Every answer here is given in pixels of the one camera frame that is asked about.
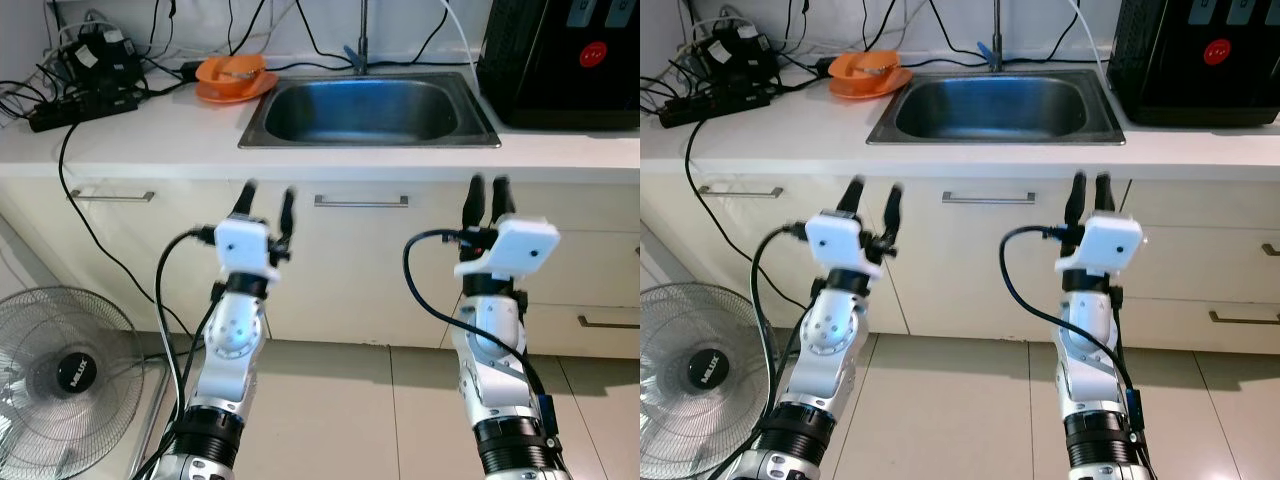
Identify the stainless steel sink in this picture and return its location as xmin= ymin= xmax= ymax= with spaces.
xmin=866 ymin=68 xmax=1126 ymax=146
xmin=238 ymin=72 xmax=503 ymax=149

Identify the white water hose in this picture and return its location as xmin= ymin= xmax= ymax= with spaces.
xmin=443 ymin=0 xmax=483 ymax=73
xmin=1068 ymin=0 xmax=1111 ymax=69

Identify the black charger with white label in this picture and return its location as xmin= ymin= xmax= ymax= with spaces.
xmin=55 ymin=22 xmax=146 ymax=91
xmin=700 ymin=22 xmax=781 ymax=87

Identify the orange plastic bowl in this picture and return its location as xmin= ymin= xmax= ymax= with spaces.
xmin=196 ymin=54 xmax=269 ymax=87
xmin=830 ymin=50 xmax=901 ymax=84

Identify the orange plastic plate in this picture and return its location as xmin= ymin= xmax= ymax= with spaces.
xmin=195 ymin=72 xmax=279 ymax=105
xmin=828 ymin=68 xmax=913 ymax=100

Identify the white kitchen cabinet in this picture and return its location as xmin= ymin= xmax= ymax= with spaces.
xmin=640 ymin=162 xmax=1280 ymax=358
xmin=0 ymin=165 xmax=641 ymax=361

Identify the black water dispenser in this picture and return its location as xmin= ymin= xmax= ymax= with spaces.
xmin=1108 ymin=0 xmax=1280 ymax=128
xmin=476 ymin=0 xmax=641 ymax=131

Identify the black wall cable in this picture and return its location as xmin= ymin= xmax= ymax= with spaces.
xmin=925 ymin=0 xmax=986 ymax=69
xmin=385 ymin=0 xmax=451 ymax=69
xmin=290 ymin=0 xmax=353 ymax=71
xmin=1015 ymin=0 xmax=1086 ymax=66

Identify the steel faucet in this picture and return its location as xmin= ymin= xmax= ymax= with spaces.
xmin=978 ymin=0 xmax=1005 ymax=73
xmin=343 ymin=0 xmax=373 ymax=75

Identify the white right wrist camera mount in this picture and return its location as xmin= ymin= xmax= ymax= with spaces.
xmin=455 ymin=215 xmax=561 ymax=281
xmin=1055 ymin=215 xmax=1144 ymax=276

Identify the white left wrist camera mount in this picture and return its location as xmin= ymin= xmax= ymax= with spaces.
xmin=805 ymin=212 xmax=881 ymax=279
xmin=213 ymin=218 xmax=283 ymax=281

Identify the black power strip cord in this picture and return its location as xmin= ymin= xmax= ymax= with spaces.
xmin=58 ymin=122 xmax=193 ymax=336
xmin=685 ymin=118 xmax=807 ymax=313

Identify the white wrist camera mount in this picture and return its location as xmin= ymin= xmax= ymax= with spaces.
xmin=455 ymin=215 xmax=561 ymax=281
xmin=213 ymin=218 xmax=283 ymax=281
xmin=805 ymin=212 xmax=881 ymax=279
xmin=1055 ymin=215 xmax=1144 ymax=276

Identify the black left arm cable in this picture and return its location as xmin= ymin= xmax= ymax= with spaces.
xmin=750 ymin=224 xmax=813 ymax=421
xmin=153 ymin=226 xmax=219 ymax=421

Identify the black power strip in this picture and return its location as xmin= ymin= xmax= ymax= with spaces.
xmin=658 ymin=85 xmax=781 ymax=129
xmin=28 ymin=88 xmax=141 ymax=133

